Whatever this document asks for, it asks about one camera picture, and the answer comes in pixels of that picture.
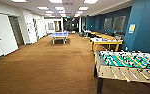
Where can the yellow-topped table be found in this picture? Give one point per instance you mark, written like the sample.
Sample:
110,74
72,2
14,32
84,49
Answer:
107,36
96,33

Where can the green-field foosball table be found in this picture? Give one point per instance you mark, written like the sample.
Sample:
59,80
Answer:
127,63

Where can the yellow wall sign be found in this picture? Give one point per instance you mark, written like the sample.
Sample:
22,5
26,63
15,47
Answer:
131,28

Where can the yellow air hockey table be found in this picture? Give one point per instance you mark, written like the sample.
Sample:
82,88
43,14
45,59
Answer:
106,41

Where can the blue ping pong table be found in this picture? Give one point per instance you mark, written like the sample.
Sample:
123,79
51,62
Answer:
58,34

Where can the interior glass window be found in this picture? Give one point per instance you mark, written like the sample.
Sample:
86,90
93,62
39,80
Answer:
119,23
108,23

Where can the small white table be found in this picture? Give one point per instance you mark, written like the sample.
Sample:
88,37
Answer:
87,32

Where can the white door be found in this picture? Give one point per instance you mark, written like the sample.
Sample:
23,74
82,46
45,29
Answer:
4,36

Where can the ceiling light panel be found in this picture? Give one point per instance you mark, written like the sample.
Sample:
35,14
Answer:
55,1
42,7
59,8
83,8
90,1
19,1

